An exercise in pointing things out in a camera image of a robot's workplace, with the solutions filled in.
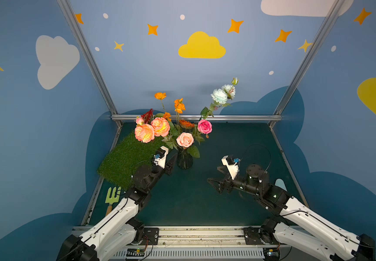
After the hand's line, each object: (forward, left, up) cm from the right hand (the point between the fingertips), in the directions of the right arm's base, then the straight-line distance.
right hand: (216, 171), depth 71 cm
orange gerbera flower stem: (+22, +15, +7) cm, 27 cm away
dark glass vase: (+21, +17, -25) cm, 37 cm away
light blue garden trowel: (+7, -39, -22) cm, 46 cm away
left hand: (+9, +21, +3) cm, 23 cm away
